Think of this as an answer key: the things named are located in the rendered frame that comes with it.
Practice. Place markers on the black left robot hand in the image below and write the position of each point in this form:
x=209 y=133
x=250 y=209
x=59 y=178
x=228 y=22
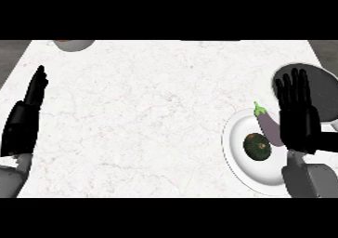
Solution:
x=22 y=127

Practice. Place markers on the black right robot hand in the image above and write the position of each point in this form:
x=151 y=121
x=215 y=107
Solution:
x=297 y=121

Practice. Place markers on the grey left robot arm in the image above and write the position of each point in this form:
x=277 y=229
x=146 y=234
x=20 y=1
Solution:
x=10 y=178

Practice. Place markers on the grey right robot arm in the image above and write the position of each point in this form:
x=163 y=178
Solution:
x=312 y=178

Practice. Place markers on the dark grey pan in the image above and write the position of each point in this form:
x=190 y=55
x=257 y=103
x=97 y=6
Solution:
x=325 y=96

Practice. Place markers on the dark green round squash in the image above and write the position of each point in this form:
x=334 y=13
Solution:
x=257 y=147

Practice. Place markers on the white round plate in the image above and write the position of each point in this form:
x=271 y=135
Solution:
x=250 y=161

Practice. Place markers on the purple eggplant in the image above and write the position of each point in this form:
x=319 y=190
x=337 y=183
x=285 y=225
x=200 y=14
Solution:
x=271 y=127

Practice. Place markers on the grey bowl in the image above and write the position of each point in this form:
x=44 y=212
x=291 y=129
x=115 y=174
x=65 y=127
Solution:
x=73 y=45

